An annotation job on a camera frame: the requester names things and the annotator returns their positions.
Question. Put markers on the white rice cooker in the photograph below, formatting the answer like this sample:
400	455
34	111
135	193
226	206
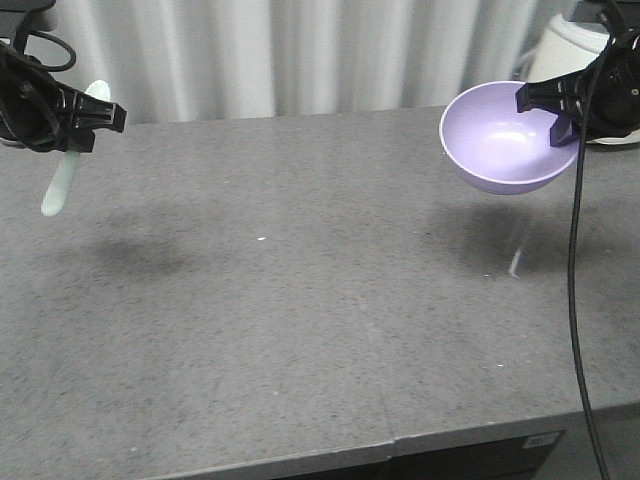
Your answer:
563	48

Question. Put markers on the white pleated curtain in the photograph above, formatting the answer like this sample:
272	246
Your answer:
190	60

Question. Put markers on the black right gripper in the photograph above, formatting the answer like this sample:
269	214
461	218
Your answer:
614	109

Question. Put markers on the mint green plastic spoon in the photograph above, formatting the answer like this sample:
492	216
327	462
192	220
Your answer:
56	195

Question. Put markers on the lilac plastic bowl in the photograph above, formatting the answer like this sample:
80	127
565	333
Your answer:
497	149

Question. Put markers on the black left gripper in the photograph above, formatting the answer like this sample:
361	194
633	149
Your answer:
29	95

